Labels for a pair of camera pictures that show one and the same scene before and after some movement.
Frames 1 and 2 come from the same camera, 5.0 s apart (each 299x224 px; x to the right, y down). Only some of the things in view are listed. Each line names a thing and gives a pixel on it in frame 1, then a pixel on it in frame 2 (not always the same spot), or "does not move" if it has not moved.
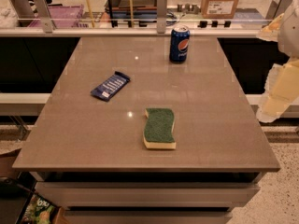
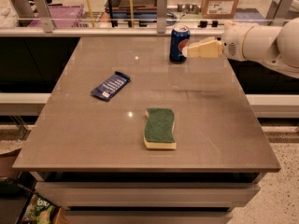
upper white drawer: [104, 194] does not move
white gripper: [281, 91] → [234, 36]
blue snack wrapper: [110, 86] does not move
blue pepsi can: [178, 44] does not move
